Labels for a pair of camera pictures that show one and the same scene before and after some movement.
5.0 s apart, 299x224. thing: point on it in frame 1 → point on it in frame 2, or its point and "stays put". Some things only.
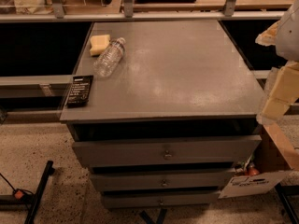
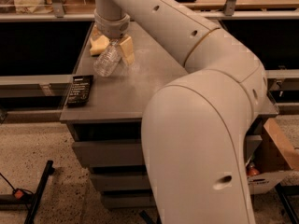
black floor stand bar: [49, 172] stays put
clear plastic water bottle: [108, 57] stays put
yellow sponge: [98, 44] stays put
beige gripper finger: [268, 37] → [110, 28]
